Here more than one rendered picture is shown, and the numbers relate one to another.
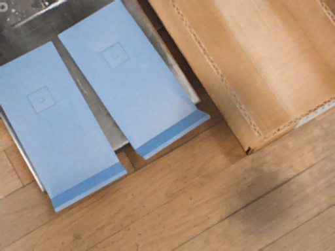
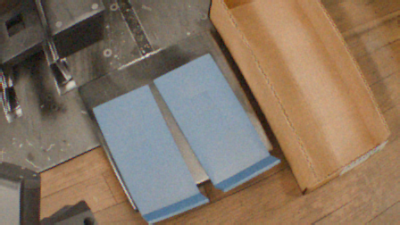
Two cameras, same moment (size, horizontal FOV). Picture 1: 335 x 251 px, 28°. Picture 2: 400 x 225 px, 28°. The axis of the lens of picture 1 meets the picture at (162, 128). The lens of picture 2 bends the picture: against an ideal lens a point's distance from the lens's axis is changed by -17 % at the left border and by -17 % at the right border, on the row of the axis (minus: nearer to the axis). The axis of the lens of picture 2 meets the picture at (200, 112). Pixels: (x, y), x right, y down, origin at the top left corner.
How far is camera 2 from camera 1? 0.41 m
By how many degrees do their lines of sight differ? 6
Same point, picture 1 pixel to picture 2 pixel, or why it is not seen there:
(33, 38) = (131, 81)
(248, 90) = (310, 143)
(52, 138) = (144, 168)
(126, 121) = (208, 161)
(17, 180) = (112, 198)
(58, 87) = (151, 125)
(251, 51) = (315, 111)
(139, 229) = not seen: outside the picture
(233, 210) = not seen: outside the picture
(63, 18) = (159, 66)
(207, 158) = (271, 196)
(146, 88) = (229, 134)
